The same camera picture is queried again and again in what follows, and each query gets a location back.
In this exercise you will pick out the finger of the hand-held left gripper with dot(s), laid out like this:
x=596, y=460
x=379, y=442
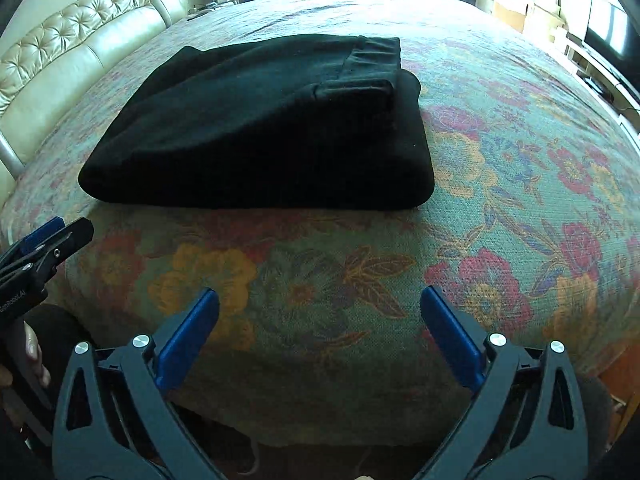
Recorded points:
x=47, y=230
x=70, y=240

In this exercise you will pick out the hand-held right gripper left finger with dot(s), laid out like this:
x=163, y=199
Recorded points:
x=187, y=335

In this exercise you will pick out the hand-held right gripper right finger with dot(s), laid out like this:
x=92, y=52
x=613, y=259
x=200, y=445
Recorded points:
x=450, y=340

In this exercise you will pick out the black pants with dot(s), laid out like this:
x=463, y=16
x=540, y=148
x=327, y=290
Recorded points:
x=250, y=135

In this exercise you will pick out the person's left hand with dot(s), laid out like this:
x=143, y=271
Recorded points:
x=32, y=350

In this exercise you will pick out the floral bedspread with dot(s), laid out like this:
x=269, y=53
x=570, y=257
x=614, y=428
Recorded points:
x=325, y=280

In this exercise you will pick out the person's dark grey clothing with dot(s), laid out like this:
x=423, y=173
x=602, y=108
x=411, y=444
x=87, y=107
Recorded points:
x=595, y=420

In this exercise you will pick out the cream tufted leather headboard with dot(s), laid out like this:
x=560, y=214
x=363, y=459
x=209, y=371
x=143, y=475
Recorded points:
x=75, y=45

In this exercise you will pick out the white television stand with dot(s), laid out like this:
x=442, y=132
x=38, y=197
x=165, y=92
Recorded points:
x=595, y=67

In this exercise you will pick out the black television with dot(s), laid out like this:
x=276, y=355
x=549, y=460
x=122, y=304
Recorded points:
x=607, y=25

